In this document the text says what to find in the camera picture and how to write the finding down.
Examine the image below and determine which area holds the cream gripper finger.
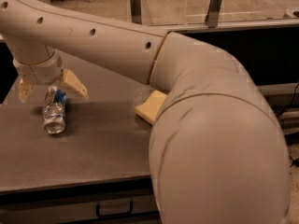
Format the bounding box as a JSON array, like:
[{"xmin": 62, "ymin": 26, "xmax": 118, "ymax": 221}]
[
  {"xmin": 19, "ymin": 79, "xmax": 35, "ymax": 103},
  {"xmin": 60, "ymin": 69, "xmax": 89, "ymax": 98}
]

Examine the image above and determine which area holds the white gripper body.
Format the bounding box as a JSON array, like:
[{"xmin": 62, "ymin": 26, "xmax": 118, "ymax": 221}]
[{"xmin": 13, "ymin": 51, "xmax": 63, "ymax": 85}]

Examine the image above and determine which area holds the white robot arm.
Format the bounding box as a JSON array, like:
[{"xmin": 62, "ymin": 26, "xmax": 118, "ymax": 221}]
[{"xmin": 0, "ymin": 0, "xmax": 290, "ymax": 224}]

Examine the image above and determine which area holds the silver blue redbull can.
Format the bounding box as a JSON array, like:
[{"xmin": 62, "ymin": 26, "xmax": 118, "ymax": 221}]
[{"xmin": 42, "ymin": 86, "xmax": 66, "ymax": 135}]

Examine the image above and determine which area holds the yellow sponge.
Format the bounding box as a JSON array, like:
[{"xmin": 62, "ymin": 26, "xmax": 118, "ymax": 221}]
[{"xmin": 135, "ymin": 91, "xmax": 167, "ymax": 125}]

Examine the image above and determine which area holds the middle metal railing post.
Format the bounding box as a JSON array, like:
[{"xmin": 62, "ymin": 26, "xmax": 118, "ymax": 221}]
[{"xmin": 130, "ymin": 0, "xmax": 142, "ymax": 24}]

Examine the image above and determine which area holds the metal railing post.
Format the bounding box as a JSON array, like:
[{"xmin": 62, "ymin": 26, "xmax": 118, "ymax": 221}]
[
  {"xmin": 130, "ymin": 0, "xmax": 142, "ymax": 24},
  {"xmin": 205, "ymin": 0, "xmax": 222, "ymax": 28}
]

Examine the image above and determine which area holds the black drawer handle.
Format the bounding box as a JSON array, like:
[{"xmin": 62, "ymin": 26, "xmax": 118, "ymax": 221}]
[{"xmin": 95, "ymin": 201, "xmax": 134, "ymax": 219}]

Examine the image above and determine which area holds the right metal railing post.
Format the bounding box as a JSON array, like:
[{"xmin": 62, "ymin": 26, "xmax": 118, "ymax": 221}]
[{"xmin": 205, "ymin": 0, "xmax": 222, "ymax": 28}]

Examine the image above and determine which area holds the black cable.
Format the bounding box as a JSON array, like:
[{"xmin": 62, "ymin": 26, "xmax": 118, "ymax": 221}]
[{"xmin": 277, "ymin": 82, "xmax": 299, "ymax": 168}]

